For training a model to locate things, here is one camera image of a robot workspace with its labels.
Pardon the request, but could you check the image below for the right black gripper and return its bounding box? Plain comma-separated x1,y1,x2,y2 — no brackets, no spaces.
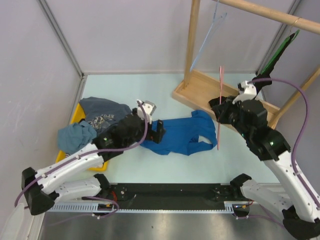
212,95,252,141

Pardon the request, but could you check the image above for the blue tank top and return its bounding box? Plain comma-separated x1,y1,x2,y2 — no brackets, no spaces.
140,110,218,156

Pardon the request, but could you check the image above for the pink wire hanger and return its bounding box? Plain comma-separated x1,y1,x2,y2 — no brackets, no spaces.
217,65,224,151

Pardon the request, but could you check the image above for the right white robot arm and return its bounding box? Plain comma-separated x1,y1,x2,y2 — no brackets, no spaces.
209,97,320,240

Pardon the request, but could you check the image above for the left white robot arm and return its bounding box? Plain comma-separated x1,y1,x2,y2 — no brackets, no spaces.
21,107,166,216

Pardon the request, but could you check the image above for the black garment on hanger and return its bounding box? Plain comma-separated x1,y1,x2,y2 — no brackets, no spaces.
208,36,297,113

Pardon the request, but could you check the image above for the green hanger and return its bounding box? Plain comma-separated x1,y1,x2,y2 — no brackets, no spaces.
259,29,300,76

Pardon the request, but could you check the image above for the wooden clothes rack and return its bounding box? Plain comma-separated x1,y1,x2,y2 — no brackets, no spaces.
172,0,320,119

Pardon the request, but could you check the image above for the grey-blue printed t-shirt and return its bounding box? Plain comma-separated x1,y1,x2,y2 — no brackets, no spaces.
79,97,132,135

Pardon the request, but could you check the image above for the yellow plastic basket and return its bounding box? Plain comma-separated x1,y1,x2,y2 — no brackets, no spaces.
55,103,108,172

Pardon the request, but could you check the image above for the light teal garment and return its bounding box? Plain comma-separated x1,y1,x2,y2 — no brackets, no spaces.
57,120,97,154

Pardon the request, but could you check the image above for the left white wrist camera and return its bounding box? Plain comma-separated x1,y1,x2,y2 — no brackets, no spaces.
137,99,157,124

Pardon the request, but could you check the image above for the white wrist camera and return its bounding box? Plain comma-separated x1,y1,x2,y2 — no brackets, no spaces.
232,81,258,105
137,99,157,124

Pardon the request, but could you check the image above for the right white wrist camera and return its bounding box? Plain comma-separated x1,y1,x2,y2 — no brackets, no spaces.
232,81,258,105

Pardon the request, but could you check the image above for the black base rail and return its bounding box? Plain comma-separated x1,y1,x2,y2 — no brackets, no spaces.
97,183,253,212

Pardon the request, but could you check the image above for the light blue wire hanger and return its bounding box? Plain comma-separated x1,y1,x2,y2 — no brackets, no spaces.
189,0,228,72

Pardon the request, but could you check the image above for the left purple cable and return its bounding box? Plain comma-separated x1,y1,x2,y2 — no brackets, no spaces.
13,99,150,210

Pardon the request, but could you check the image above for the aluminium frame post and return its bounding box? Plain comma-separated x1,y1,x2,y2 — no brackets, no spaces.
36,0,85,79

